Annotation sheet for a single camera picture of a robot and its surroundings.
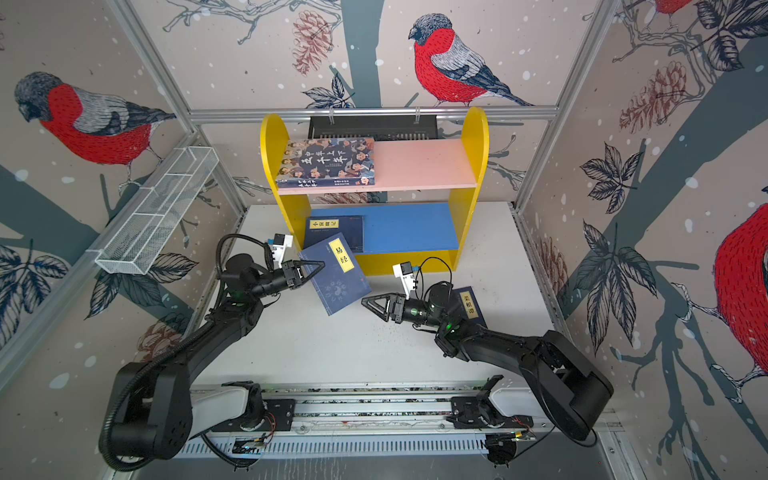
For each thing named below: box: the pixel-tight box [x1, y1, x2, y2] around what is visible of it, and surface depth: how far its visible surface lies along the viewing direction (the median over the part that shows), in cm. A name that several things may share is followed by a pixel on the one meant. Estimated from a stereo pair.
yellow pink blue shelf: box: [260, 107, 490, 276], surface depth 80 cm
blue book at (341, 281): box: [298, 232, 372, 317], surface depth 78 cm
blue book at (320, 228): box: [304, 216, 364, 253], surface depth 94 cm
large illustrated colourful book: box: [276, 137, 375, 189], surface depth 74 cm
